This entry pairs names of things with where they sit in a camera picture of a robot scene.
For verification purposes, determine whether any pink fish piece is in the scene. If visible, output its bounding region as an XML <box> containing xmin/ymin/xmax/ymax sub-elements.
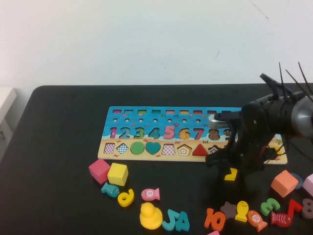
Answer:
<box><xmin>141</xmin><ymin>188</ymin><xmax>160</xmax><ymax>201</ymax></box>

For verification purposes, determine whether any orange fish piece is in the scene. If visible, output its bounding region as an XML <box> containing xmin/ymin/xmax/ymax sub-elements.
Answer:
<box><xmin>246</xmin><ymin>210</ymin><xmax>268</xmax><ymax>232</ymax></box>

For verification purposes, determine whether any red fish piece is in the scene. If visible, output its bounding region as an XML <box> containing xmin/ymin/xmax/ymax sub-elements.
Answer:
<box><xmin>270</xmin><ymin>211</ymin><xmax>293</xmax><ymax>228</ymax></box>

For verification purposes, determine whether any teal heart piece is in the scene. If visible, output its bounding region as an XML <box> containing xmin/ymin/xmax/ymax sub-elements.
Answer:
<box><xmin>145</xmin><ymin>141</ymin><xmax>161</xmax><ymax>156</ymax></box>

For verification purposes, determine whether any salmon orange cube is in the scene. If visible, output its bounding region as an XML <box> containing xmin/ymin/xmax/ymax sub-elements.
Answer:
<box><xmin>270</xmin><ymin>170</ymin><xmax>299</xmax><ymax>198</ymax></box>

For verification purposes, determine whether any magenta cube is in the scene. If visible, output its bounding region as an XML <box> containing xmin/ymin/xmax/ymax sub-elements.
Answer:
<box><xmin>88</xmin><ymin>158</ymin><xmax>111</xmax><ymax>185</ymax></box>

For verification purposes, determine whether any red number seven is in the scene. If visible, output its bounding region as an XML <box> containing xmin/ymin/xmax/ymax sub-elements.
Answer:
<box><xmin>286</xmin><ymin>199</ymin><xmax>303</xmax><ymax>218</ymax></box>

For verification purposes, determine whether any green circle piece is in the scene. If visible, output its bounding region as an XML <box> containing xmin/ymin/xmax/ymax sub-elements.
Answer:
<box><xmin>130</xmin><ymin>141</ymin><xmax>146</xmax><ymax>156</ymax></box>

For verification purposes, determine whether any light pink cube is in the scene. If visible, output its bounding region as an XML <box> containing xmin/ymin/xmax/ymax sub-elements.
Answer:
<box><xmin>302</xmin><ymin>173</ymin><xmax>313</xmax><ymax>196</ymax></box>

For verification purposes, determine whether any yellow number six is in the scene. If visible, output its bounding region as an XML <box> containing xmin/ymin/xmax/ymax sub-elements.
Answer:
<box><xmin>117</xmin><ymin>188</ymin><xmax>135</xmax><ymax>208</ymax></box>

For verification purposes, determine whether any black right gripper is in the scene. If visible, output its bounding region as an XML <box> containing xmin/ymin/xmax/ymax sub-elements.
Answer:
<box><xmin>205</xmin><ymin>122</ymin><xmax>272</xmax><ymax>179</ymax></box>

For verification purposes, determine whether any looped black zip tie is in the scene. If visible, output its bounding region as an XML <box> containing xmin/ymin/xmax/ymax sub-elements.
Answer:
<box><xmin>259</xmin><ymin>73</ymin><xmax>293</xmax><ymax>98</ymax></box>

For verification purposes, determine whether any mauve number eight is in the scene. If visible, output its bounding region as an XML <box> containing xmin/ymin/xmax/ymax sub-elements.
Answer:
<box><xmin>300</xmin><ymin>198</ymin><xmax>313</xmax><ymax>219</ymax></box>

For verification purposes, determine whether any yellow fish piece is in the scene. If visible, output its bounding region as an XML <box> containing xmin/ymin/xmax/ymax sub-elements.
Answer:
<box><xmin>234</xmin><ymin>200</ymin><xmax>249</xmax><ymax>223</ymax></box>

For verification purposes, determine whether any teal fish piece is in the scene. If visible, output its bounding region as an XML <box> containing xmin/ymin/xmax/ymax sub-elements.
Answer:
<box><xmin>101</xmin><ymin>181</ymin><xmax>120</xmax><ymax>197</ymax></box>

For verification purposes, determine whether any black cable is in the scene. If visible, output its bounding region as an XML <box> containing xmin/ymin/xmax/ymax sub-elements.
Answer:
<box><xmin>265</xmin><ymin>136</ymin><xmax>313</xmax><ymax>164</ymax></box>

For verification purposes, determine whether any yellow pentagon piece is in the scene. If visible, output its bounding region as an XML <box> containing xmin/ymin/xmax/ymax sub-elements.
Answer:
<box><xmin>224</xmin><ymin>167</ymin><xmax>238</xmax><ymax>181</ymax></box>

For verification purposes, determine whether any yellow cube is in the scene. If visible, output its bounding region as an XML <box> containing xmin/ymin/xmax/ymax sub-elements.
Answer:
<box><xmin>107</xmin><ymin>163</ymin><xmax>129</xmax><ymax>187</ymax></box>

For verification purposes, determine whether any dark blue ring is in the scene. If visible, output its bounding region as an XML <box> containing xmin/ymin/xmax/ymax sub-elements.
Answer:
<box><xmin>290</xmin><ymin>172</ymin><xmax>304</xmax><ymax>189</ymax></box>

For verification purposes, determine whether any green number three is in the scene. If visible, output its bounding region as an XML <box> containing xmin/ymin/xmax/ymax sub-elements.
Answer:
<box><xmin>259</xmin><ymin>197</ymin><xmax>280</xmax><ymax>216</ymax></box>

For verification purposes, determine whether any colourful wooden puzzle board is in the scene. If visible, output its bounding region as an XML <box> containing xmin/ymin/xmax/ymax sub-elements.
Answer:
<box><xmin>97</xmin><ymin>106</ymin><xmax>289</xmax><ymax>165</ymax></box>

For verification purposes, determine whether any brown star piece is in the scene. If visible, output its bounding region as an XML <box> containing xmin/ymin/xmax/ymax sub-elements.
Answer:
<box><xmin>220</xmin><ymin>201</ymin><xmax>237</xmax><ymax>220</ymax></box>

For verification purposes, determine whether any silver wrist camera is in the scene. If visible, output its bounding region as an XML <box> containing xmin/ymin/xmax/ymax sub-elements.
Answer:
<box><xmin>208</xmin><ymin>113</ymin><xmax>232</xmax><ymax>128</ymax></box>

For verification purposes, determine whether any teal number four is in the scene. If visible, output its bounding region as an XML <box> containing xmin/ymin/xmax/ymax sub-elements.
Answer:
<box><xmin>175</xmin><ymin>211</ymin><xmax>190</xmax><ymax>232</ymax></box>

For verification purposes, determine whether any red triangle piece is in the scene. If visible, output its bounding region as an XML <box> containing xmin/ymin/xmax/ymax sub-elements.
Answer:
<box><xmin>192</xmin><ymin>143</ymin><xmax>208</xmax><ymax>157</ymax></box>

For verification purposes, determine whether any orange number ten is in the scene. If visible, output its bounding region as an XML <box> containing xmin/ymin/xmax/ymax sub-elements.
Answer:
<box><xmin>204</xmin><ymin>208</ymin><xmax>226</xmax><ymax>232</ymax></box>

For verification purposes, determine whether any yellow duck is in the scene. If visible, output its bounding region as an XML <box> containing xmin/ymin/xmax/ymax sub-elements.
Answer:
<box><xmin>139</xmin><ymin>202</ymin><xmax>163</xmax><ymax>230</ymax></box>

